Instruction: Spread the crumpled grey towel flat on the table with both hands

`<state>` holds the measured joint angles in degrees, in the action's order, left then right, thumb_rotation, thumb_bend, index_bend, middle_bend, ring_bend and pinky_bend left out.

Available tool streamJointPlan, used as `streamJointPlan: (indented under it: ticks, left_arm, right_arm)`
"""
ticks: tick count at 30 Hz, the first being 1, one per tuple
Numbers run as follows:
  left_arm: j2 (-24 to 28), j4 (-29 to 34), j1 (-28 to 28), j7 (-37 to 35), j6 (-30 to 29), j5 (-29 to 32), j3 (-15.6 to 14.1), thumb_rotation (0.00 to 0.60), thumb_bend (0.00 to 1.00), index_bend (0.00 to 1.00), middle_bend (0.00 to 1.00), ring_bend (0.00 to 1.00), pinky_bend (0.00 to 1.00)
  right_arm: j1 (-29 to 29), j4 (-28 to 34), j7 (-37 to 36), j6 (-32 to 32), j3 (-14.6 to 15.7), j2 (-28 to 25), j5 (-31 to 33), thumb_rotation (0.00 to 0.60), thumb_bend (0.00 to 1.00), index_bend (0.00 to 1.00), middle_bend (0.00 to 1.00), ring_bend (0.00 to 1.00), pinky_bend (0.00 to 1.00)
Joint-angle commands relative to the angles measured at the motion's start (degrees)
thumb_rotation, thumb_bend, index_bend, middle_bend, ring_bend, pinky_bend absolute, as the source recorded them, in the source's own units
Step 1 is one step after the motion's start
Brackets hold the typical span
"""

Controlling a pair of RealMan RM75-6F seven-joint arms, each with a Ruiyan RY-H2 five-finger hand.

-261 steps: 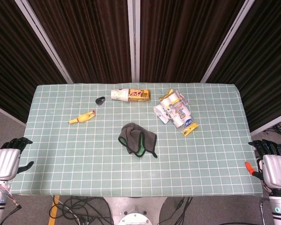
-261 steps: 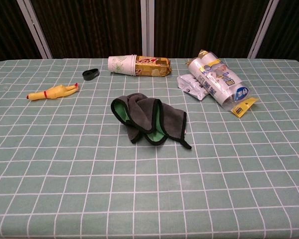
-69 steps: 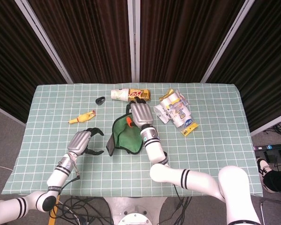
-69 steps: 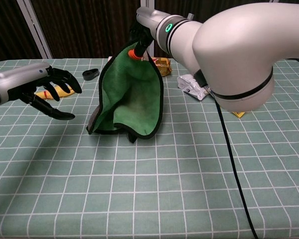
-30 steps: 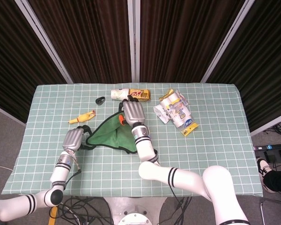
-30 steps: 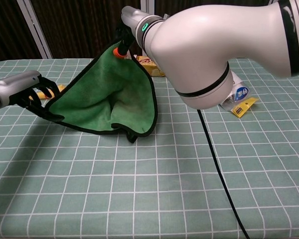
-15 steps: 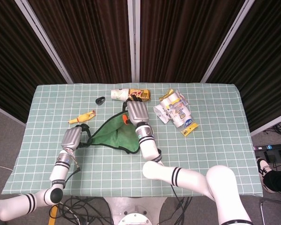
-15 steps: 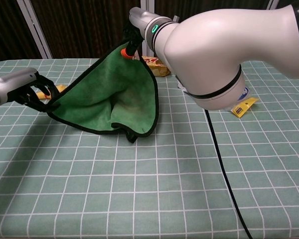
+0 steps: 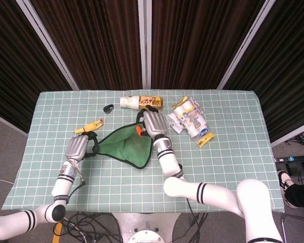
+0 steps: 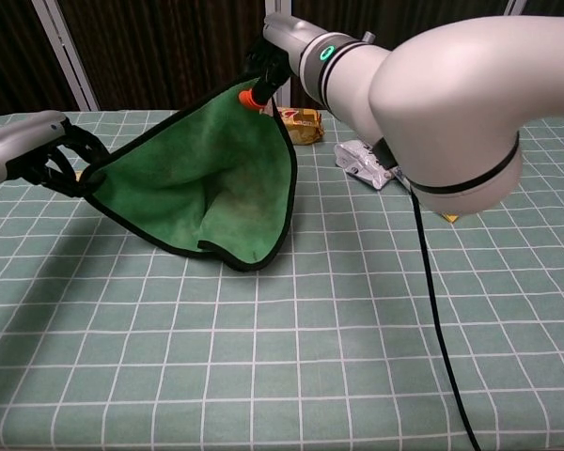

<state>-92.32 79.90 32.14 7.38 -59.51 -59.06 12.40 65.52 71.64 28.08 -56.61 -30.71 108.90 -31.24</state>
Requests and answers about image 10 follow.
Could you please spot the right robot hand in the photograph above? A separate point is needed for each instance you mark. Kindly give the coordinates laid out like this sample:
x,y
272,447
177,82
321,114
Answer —
x,y
286,33

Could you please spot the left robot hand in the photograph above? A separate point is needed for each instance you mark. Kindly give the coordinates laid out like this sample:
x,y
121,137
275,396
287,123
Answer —
x,y
19,136

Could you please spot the green and grey cloth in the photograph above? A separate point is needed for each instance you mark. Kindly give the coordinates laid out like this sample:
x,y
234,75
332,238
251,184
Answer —
x,y
192,164

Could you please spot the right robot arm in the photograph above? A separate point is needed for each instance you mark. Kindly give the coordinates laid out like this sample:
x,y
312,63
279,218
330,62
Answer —
x,y
451,94

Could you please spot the gold snack package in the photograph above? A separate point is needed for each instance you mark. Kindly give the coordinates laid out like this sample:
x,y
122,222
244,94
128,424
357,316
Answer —
x,y
305,127

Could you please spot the silver foil pouch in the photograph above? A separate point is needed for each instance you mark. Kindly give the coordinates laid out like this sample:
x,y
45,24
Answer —
x,y
357,162

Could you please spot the green checked tablecloth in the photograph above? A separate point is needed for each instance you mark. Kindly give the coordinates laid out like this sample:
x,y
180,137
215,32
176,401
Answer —
x,y
282,352

